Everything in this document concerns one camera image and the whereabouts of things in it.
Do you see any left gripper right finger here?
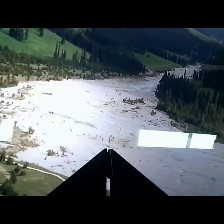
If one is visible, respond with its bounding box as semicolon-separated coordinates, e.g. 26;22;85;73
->
109;148;169;197

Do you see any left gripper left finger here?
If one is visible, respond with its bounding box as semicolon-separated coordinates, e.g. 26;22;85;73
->
47;148;110;197

